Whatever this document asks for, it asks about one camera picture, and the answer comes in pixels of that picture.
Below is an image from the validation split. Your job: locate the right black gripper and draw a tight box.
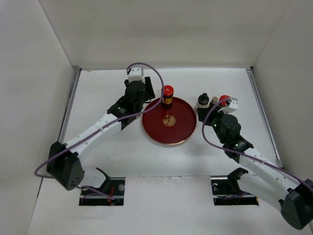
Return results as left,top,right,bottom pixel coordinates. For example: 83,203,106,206
197,104,228,144

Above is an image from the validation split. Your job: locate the black-cap white bottle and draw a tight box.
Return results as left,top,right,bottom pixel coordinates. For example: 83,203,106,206
195,93,210,109

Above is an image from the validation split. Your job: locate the red-lid sauce jar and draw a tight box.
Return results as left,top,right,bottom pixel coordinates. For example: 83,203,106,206
219,95,231,107
161,85,174,108

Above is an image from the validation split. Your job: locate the beige-cap dark sauce bottle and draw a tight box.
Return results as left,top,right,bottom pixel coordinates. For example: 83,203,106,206
209,96,219,108

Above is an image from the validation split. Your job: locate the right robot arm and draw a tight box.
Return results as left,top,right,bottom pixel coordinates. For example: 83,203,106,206
197,107,313,230

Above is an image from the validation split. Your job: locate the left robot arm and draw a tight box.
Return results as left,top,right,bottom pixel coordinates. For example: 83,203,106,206
46,76,155,195

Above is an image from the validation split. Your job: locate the round red tray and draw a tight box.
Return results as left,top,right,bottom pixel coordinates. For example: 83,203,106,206
142,97,197,145

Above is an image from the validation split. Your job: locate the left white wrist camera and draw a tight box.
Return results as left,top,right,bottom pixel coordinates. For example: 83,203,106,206
127,65,144,83

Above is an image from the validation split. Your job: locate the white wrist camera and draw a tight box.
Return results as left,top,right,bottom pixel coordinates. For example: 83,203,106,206
127,65,144,83
218,97,238,114

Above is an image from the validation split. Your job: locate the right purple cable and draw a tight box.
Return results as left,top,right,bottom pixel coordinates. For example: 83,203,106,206
201,97,313,194

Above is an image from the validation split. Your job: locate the purple cable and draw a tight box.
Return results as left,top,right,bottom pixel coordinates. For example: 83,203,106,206
34,61,165,179
201,97,313,194

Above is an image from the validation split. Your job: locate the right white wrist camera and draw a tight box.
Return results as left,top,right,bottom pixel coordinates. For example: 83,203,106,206
218,97,238,114

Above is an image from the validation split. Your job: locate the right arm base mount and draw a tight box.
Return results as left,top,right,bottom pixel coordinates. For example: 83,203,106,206
210,167,259,206

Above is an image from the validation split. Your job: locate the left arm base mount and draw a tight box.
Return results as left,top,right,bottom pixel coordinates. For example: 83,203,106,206
77,167,126,207

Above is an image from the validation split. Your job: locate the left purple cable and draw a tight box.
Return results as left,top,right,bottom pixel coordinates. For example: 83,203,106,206
34,61,165,179

